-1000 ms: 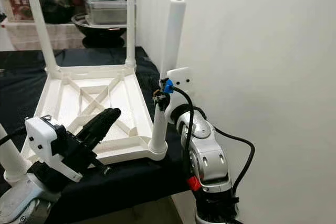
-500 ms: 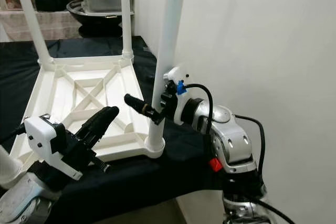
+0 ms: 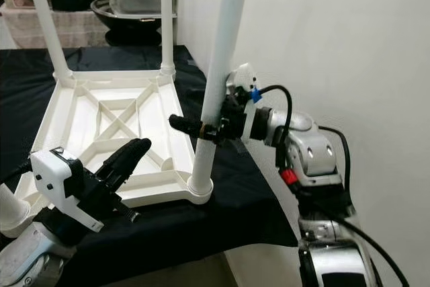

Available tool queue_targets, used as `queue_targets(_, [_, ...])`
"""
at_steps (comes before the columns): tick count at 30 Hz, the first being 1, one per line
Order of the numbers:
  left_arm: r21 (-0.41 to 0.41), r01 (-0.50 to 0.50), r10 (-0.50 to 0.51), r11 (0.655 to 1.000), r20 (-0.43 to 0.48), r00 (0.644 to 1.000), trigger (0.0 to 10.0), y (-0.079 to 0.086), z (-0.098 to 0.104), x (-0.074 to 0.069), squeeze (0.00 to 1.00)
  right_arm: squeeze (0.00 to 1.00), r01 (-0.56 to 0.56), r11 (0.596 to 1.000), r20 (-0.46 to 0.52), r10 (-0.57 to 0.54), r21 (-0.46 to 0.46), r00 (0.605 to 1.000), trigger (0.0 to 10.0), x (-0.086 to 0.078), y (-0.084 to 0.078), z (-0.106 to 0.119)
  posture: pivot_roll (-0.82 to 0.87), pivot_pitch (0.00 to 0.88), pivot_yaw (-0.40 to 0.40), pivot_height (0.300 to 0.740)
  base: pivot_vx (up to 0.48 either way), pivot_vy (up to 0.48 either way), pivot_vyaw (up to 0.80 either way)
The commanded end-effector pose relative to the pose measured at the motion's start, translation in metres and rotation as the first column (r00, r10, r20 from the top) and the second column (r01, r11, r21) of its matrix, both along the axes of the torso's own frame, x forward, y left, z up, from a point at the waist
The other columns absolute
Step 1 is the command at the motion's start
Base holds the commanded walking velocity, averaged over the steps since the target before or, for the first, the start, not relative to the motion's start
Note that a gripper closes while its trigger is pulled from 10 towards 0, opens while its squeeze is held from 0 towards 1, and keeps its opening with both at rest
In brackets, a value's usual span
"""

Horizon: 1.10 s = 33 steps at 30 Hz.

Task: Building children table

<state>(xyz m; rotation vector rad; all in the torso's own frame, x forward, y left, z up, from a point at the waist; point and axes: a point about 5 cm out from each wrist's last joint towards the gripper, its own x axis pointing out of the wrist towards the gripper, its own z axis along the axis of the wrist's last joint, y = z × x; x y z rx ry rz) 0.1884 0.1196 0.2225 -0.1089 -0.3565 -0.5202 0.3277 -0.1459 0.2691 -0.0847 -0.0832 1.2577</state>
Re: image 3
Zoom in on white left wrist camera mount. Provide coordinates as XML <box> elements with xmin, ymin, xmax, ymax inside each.
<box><xmin>30</xmin><ymin>147</ymin><xmax>105</xmax><ymax>233</ymax></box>

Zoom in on white plastic table leg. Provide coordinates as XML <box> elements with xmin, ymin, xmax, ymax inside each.
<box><xmin>24</xmin><ymin>0</ymin><xmax>71</xmax><ymax>79</ymax></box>
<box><xmin>187</xmin><ymin>0</ymin><xmax>248</xmax><ymax>197</ymax></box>
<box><xmin>160</xmin><ymin>0</ymin><xmax>175</xmax><ymax>74</ymax></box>
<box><xmin>0</xmin><ymin>183</ymin><xmax>34</xmax><ymax>234</ymax></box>

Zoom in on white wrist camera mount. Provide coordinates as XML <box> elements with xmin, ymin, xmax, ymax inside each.
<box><xmin>30</xmin><ymin>147</ymin><xmax>105</xmax><ymax>233</ymax></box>
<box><xmin>232</xmin><ymin>62</ymin><xmax>269</xmax><ymax>143</ymax></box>

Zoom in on black tablecloth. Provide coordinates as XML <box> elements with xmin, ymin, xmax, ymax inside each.
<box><xmin>0</xmin><ymin>45</ymin><xmax>300</xmax><ymax>281</ymax></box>

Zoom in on black round stool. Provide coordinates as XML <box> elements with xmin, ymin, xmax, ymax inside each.
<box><xmin>107</xmin><ymin>30</ymin><xmax>165</xmax><ymax>47</ymax></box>

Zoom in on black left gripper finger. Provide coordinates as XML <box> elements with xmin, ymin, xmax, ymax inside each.
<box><xmin>97</xmin><ymin>139</ymin><xmax>139</xmax><ymax>184</ymax></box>
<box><xmin>113</xmin><ymin>138</ymin><xmax>153</xmax><ymax>198</ymax></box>

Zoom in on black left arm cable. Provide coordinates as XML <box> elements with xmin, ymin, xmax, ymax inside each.
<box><xmin>0</xmin><ymin>156</ymin><xmax>34</xmax><ymax>187</ymax></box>

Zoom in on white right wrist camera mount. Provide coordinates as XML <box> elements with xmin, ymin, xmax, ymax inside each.
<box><xmin>232</xmin><ymin>62</ymin><xmax>269</xmax><ymax>143</ymax></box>

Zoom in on beige checked fabric cover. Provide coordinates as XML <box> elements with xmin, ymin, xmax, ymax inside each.
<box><xmin>0</xmin><ymin>5</ymin><xmax>108</xmax><ymax>49</ymax></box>

